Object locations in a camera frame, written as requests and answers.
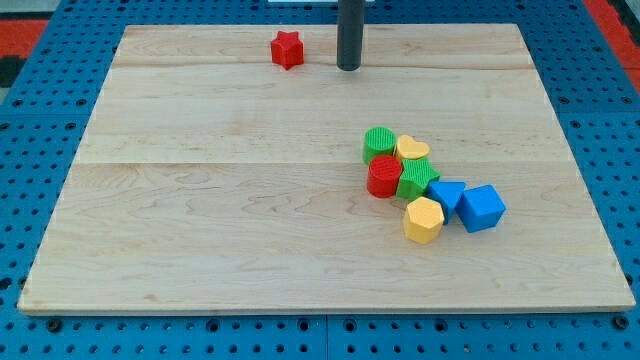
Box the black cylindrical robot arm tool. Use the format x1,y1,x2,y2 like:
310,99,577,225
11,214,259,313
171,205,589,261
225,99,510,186
336,0,366,71

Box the blue cube block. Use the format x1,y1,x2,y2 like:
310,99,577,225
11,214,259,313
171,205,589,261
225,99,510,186
456,184,507,233

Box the red cylinder block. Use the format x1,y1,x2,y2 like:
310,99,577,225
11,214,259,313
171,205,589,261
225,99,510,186
366,155,403,198

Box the green cylinder block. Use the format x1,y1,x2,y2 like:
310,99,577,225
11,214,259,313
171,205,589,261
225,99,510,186
362,127,397,165

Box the yellow heart block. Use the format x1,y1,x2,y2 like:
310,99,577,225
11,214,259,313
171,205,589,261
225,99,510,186
394,135,431,161

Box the green star block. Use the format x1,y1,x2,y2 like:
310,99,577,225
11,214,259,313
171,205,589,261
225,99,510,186
396,158,440,201

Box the yellow hexagon block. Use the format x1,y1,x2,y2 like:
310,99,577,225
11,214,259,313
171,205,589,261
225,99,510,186
403,197,445,244

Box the light wooden board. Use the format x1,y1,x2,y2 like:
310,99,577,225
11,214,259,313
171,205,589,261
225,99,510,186
18,24,635,316

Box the blue triangle block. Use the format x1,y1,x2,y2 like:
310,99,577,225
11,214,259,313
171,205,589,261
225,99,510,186
426,181,466,225

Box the red star block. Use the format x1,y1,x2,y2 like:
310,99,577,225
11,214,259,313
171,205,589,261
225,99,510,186
270,31,305,70

